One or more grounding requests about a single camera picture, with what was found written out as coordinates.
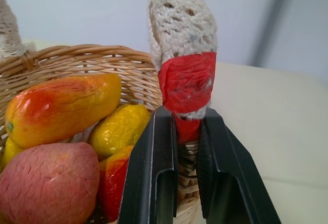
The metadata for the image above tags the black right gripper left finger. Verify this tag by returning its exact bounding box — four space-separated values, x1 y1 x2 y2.
118 107 179 224

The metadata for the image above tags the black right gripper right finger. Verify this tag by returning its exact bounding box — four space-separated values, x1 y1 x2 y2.
195 110 282 224

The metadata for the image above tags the wicker basket with lace handle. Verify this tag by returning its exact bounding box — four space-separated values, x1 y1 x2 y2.
0 0 218 224

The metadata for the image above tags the red orange mango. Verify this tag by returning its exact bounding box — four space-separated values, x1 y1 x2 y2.
98 145 135 223

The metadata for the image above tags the pink red peach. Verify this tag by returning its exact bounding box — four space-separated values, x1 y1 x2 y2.
0 142 100 224

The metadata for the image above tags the orange yellow mango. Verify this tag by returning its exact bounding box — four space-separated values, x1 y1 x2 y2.
5 74 122 150

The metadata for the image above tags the small yellow fruit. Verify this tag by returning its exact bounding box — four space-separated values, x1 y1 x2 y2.
1 137 26 168

